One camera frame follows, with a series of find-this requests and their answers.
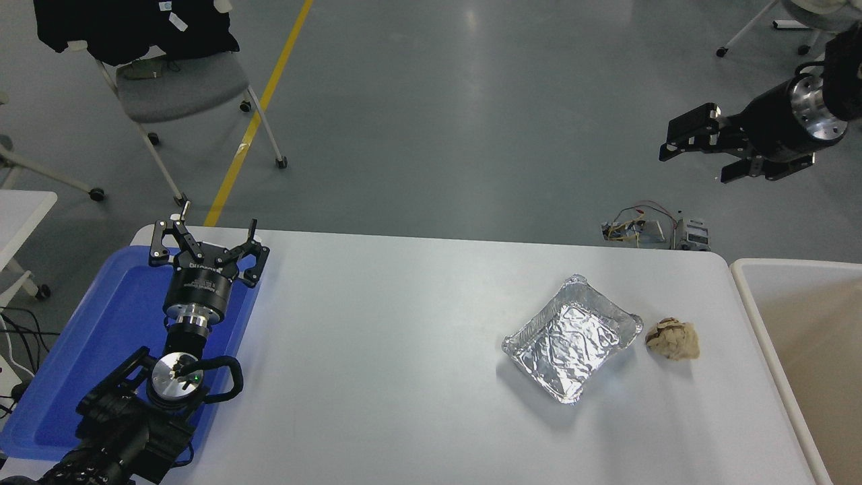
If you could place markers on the white frame wheeled chair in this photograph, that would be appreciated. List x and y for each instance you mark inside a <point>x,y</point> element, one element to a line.
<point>808,10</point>

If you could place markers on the white power strip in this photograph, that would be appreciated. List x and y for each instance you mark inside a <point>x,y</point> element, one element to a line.
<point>7,377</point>

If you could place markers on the black garment with tags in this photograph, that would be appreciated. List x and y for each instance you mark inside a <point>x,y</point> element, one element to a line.
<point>121,27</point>

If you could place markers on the small grey device box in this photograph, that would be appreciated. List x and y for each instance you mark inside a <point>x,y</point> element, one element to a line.
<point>693,236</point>

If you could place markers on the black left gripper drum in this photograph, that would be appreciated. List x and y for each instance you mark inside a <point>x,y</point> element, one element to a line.
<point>201,286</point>

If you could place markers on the olive pouch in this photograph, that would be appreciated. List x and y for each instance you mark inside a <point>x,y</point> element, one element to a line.
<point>145,67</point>

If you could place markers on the crumpled tan paper ball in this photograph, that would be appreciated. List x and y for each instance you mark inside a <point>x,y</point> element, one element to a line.
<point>672,339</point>

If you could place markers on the large pale bin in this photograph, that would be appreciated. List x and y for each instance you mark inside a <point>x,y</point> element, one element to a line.
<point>808,350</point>

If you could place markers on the white chair base with castor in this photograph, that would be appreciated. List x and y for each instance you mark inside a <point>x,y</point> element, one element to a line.
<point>47,176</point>

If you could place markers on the grey seat wheeled chair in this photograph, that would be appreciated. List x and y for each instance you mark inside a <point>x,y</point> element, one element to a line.
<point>182,87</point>

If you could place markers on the silver foil tray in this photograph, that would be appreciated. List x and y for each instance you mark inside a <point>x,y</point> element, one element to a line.
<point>572,340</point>

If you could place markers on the blue plastic tray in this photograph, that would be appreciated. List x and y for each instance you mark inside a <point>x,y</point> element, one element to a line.
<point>101,323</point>

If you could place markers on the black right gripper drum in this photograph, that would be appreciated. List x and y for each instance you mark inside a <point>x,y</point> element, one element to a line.
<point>768,128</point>

